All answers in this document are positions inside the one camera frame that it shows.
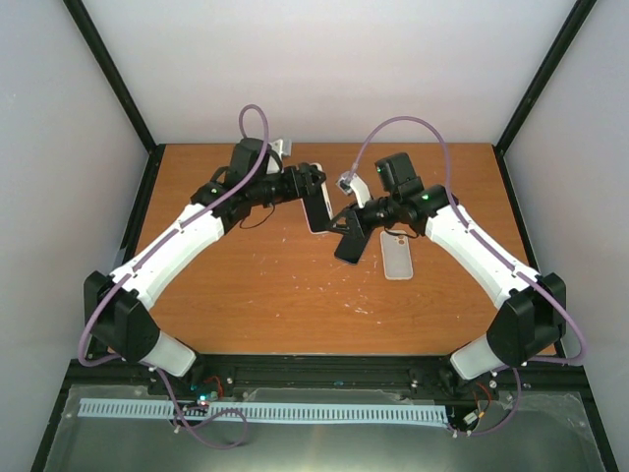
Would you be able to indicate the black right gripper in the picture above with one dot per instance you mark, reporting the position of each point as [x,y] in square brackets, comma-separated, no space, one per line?
[365,230]

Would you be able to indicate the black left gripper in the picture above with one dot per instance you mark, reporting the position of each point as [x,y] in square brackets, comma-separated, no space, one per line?
[300,189]

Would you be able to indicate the small black phone white case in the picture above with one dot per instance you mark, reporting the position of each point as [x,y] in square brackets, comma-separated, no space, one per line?
[318,210]

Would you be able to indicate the white silicone phone case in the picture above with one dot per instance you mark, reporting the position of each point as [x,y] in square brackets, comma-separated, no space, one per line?
[396,256]

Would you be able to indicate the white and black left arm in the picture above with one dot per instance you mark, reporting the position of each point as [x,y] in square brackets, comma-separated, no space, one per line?
[118,304]

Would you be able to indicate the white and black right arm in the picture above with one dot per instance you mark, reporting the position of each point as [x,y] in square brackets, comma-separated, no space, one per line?
[529,305]

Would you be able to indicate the grey metal front plate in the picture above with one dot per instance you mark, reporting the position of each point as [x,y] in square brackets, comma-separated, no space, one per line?
[528,432]

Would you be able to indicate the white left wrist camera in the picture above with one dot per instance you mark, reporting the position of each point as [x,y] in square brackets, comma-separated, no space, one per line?
[279,150]

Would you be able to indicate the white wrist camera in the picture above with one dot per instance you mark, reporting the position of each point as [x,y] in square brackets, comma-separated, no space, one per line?
[279,150]
[352,184]

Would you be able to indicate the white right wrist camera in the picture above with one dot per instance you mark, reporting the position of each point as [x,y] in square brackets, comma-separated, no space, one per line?
[352,184]

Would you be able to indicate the black aluminium frame rail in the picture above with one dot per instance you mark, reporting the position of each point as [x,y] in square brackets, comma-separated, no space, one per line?
[417,377]

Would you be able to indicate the light blue slotted cable duct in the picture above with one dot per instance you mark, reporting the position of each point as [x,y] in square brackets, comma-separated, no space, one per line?
[267,413]

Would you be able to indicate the black left corner post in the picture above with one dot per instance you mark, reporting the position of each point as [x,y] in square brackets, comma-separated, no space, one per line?
[99,51]

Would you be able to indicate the black corner post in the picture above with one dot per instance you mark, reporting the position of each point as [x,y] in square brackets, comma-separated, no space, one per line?
[568,31]
[99,51]

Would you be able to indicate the black right corner post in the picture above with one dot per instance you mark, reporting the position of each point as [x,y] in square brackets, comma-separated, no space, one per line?
[568,31]

